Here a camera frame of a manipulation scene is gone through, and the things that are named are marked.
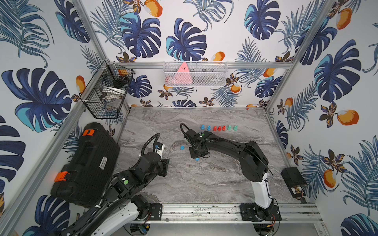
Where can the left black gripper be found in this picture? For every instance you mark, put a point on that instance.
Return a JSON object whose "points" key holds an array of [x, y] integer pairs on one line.
{"points": [[165, 165]]}

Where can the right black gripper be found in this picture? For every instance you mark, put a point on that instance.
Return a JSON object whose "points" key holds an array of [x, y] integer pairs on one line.
{"points": [[192, 155]]}

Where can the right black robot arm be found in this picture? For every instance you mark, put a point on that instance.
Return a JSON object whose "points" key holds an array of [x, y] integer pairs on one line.
{"points": [[254, 167]]}

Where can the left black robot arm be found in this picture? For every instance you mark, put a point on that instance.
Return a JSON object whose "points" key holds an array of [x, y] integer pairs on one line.
{"points": [[121, 188]]}

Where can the pink triangle card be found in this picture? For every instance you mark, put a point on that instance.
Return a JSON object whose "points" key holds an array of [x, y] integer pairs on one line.
{"points": [[183, 75]]}

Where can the black plastic tool case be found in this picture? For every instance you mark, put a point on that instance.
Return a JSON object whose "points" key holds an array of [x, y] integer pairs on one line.
{"points": [[82, 181]]}

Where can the black power supply box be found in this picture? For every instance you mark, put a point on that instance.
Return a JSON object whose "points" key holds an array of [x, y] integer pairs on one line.
{"points": [[295, 183]]}

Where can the clear mesh wall tray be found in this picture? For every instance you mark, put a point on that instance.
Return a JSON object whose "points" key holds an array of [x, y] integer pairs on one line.
{"points": [[204, 74]]}

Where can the black wire basket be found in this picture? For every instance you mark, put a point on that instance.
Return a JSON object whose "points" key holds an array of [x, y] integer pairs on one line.
{"points": [[107, 90]]}

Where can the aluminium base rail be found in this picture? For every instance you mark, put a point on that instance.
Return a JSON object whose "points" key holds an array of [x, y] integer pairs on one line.
{"points": [[214, 213]]}

